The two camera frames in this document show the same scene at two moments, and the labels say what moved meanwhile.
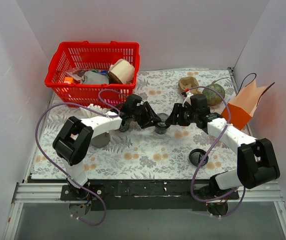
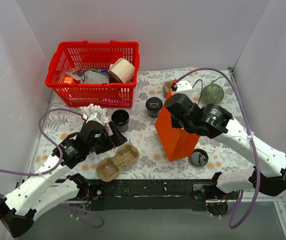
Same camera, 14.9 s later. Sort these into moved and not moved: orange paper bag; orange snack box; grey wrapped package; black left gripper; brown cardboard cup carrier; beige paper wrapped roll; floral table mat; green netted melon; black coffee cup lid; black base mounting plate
Moved: brown cardboard cup carrier; orange paper bag; black left gripper
Not moved: floral table mat; green netted melon; beige paper wrapped roll; black coffee cup lid; black base mounting plate; orange snack box; grey wrapped package
